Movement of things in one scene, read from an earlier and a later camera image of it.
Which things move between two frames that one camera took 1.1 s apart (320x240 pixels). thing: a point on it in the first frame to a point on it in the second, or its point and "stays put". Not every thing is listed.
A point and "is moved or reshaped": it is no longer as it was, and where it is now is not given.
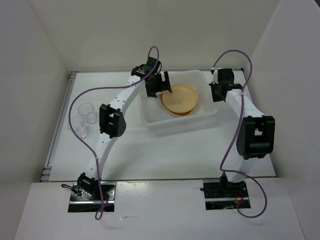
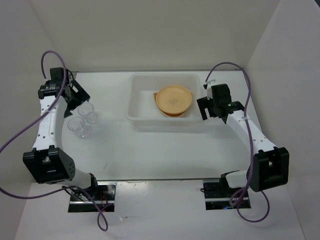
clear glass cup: [87, 110] stays put
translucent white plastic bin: [154, 117] is moved or reshaped
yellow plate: [182, 100] is moved or reshaped
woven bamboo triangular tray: [182, 114] to [166, 114]
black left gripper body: [157, 84] to [77, 97]
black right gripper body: [214, 87] to [203, 101]
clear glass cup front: [78, 126] stays put
